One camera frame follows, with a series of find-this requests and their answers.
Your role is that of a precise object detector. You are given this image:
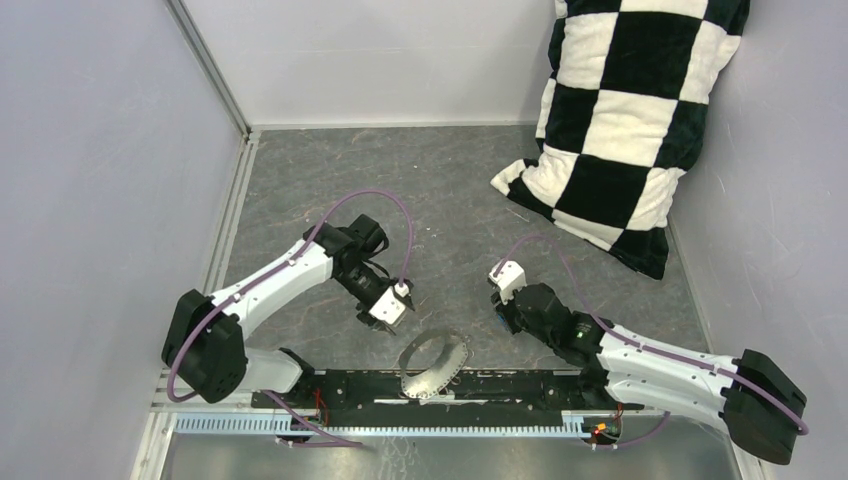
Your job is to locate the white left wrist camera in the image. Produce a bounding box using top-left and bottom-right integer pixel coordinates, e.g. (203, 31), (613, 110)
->
(368, 281), (412, 327)

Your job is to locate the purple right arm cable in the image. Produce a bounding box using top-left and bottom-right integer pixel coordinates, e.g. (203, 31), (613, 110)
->
(493, 234), (810, 452)

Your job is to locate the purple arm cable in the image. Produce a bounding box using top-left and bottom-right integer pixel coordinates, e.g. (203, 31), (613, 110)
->
(493, 234), (810, 452)
(165, 188), (415, 448)

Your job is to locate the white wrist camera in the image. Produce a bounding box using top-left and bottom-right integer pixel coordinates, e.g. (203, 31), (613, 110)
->
(488, 260), (527, 304)
(368, 281), (412, 327)

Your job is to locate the white slotted cable duct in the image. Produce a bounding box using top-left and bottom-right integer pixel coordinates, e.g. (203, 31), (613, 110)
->
(173, 413), (588, 439)

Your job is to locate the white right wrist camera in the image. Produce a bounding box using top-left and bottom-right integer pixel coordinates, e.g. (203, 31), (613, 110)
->
(488, 260), (527, 304)

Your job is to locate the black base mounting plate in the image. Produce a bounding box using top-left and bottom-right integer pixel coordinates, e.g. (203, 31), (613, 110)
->
(281, 370), (643, 428)

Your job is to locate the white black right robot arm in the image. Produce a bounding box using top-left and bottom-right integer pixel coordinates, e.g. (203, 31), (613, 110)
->
(490, 283), (807, 465)

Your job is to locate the black white checkered pillow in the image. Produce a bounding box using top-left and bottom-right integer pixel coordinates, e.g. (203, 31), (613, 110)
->
(491, 0), (751, 280)

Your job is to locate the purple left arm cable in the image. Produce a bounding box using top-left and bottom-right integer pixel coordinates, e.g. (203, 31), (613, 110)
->
(165, 188), (415, 448)

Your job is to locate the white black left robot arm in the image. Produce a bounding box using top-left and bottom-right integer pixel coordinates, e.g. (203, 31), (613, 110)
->
(161, 214), (413, 408)

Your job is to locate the aluminium frame rail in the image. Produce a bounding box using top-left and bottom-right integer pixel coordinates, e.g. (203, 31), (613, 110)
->
(165, 0), (261, 293)

